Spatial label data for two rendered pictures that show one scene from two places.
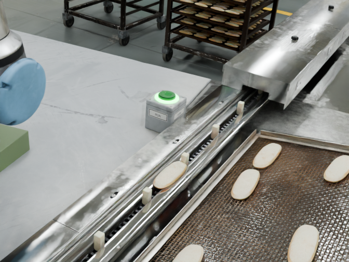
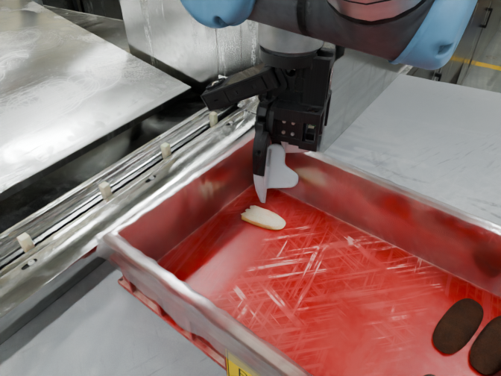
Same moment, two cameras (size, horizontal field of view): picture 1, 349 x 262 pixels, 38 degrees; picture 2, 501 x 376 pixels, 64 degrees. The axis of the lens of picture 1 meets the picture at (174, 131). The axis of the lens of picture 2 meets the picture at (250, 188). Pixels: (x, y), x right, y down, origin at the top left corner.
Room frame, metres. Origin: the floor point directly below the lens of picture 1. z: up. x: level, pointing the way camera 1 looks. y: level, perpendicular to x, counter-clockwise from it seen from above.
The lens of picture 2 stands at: (0.81, 0.53, 1.28)
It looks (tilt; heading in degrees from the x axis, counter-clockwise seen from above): 40 degrees down; 187
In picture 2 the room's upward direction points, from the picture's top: straight up
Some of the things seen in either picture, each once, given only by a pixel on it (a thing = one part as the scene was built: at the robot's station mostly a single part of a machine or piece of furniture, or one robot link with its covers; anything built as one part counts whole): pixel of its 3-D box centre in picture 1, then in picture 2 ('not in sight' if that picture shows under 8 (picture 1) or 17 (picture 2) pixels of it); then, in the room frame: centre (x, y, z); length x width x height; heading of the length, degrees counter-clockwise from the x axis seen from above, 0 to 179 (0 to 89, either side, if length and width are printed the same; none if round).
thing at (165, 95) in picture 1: (166, 97); not in sight; (1.02, 0.02, 0.90); 0.04 x 0.04 x 0.02
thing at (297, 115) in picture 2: not in sight; (292, 95); (0.35, 0.53, 1.05); 0.09 x 0.08 x 0.12; 78
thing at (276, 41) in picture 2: not in sight; (291, 27); (0.34, 0.52, 1.13); 0.08 x 0.08 x 0.05
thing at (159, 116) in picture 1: (165, 118); not in sight; (1.02, 0.02, 0.84); 0.08 x 0.08 x 0.11; 62
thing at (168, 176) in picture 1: (170, 173); not in sight; (0.79, 0.00, 0.86); 0.10 x 0.04 x 0.01; 152
